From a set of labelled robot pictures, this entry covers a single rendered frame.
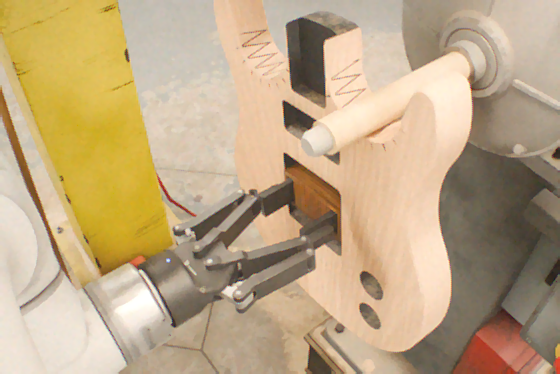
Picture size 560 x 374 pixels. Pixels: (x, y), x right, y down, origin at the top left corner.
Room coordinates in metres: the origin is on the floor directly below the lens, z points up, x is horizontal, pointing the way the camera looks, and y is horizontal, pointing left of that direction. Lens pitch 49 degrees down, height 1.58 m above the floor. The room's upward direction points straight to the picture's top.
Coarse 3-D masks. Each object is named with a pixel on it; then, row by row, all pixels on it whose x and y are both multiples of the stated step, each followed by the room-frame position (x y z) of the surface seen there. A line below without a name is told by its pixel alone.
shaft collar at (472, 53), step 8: (464, 40) 0.48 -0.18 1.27; (448, 48) 0.47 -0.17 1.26; (456, 48) 0.47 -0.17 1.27; (464, 48) 0.46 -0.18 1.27; (472, 48) 0.46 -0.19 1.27; (464, 56) 0.46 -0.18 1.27; (472, 56) 0.45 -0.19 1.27; (480, 56) 0.46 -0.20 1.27; (472, 64) 0.45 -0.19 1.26; (480, 64) 0.45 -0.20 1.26; (472, 72) 0.45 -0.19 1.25; (480, 72) 0.45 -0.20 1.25; (472, 80) 0.45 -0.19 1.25
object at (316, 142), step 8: (312, 128) 0.35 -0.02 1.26; (320, 128) 0.35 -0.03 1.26; (304, 136) 0.35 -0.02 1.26; (312, 136) 0.34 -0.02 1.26; (320, 136) 0.34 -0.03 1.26; (328, 136) 0.35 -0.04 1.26; (304, 144) 0.34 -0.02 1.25; (312, 144) 0.34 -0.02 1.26; (320, 144) 0.34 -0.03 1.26; (328, 144) 0.34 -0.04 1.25; (304, 152) 0.34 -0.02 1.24; (312, 152) 0.34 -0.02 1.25; (320, 152) 0.34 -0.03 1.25
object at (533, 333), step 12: (552, 288) 0.32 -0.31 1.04; (552, 300) 0.31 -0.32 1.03; (540, 312) 0.32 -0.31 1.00; (552, 312) 0.31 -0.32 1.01; (528, 324) 0.32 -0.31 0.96; (540, 324) 0.31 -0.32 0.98; (552, 324) 0.30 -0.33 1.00; (528, 336) 0.31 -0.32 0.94; (540, 336) 0.30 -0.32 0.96; (552, 336) 0.29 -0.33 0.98; (540, 348) 0.29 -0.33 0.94; (552, 348) 0.29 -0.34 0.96; (552, 360) 0.28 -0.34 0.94
